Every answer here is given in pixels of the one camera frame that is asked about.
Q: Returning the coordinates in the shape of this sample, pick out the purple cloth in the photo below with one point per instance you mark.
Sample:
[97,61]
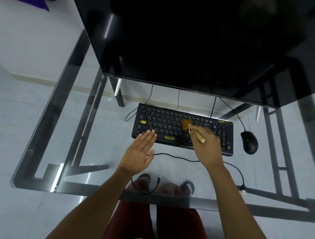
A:
[44,4]

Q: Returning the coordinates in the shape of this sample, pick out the black computer mouse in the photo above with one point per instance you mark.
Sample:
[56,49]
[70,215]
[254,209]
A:
[249,142]

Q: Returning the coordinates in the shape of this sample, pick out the person's right forearm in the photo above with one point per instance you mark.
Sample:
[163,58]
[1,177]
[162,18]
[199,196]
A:
[233,204]

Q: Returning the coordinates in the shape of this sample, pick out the large black monitor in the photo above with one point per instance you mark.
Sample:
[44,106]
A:
[196,41]

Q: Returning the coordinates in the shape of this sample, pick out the person's right dark shoe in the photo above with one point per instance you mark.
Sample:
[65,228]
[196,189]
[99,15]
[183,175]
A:
[188,188]

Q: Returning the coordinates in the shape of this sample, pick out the person's left little finger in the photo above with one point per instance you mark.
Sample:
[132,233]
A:
[134,142]

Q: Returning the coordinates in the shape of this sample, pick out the person's left hand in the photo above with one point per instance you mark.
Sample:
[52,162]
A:
[136,155]

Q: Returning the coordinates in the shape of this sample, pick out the person's right hand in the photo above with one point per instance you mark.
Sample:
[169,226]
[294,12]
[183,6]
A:
[209,150]

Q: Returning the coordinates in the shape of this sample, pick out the maroon trousers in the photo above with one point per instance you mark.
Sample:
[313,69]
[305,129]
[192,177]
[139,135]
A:
[177,219]

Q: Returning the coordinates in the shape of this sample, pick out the black metal desk frame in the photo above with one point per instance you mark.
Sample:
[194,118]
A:
[61,81]

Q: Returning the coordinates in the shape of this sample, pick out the person's left middle finger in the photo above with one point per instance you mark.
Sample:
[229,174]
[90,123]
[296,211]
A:
[145,138]

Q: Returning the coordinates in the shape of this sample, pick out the person's left thumb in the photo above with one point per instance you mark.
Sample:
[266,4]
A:
[150,158]

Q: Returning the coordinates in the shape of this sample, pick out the person's right thumb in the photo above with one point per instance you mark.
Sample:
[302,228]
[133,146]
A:
[193,130]

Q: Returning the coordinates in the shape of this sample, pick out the person's left dark shoe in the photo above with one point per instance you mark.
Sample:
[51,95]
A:
[143,181]

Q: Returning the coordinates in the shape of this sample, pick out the person's left forearm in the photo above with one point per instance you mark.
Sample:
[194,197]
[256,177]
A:
[93,206]

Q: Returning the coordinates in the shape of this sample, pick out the person's dark shoe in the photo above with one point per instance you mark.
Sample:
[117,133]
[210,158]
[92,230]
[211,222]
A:
[188,188]
[143,181]

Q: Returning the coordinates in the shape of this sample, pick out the black keyboard with yellow keys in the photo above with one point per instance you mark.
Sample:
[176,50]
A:
[162,120]

